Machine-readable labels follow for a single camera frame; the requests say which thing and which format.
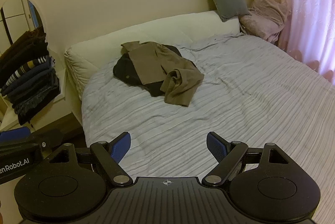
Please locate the crumpled pink blanket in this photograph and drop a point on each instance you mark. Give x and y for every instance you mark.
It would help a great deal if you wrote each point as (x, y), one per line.
(264, 17)

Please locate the black garment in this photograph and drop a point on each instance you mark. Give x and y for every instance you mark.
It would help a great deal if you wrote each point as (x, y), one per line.
(125, 69)

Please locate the oval wall mirror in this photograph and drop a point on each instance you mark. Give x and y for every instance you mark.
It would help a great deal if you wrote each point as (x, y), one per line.
(15, 19)

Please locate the olive brown pants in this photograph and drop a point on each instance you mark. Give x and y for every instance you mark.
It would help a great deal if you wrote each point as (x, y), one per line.
(151, 64)

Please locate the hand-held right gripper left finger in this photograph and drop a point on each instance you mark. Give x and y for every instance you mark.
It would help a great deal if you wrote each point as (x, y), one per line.
(120, 147)

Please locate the stack of dark folded clothes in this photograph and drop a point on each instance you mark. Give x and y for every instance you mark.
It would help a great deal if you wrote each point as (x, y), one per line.
(28, 77)

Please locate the pink curtain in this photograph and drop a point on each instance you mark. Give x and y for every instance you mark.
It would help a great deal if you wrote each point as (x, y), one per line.
(308, 4)

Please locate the grey striped bedspread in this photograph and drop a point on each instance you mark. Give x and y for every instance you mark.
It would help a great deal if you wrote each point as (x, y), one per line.
(222, 103)

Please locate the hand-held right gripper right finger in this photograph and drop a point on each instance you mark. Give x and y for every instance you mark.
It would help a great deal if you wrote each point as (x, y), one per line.
(216, 147)

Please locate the white padded bolster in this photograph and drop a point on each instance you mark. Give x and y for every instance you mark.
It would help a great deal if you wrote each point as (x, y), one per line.
(104, 48)

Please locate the white nightstand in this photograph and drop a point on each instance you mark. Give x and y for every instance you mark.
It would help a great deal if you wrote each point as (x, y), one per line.
(64, 108)

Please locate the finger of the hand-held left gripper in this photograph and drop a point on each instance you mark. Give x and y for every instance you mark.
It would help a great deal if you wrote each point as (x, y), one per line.
(49, 137)
(15, 135)

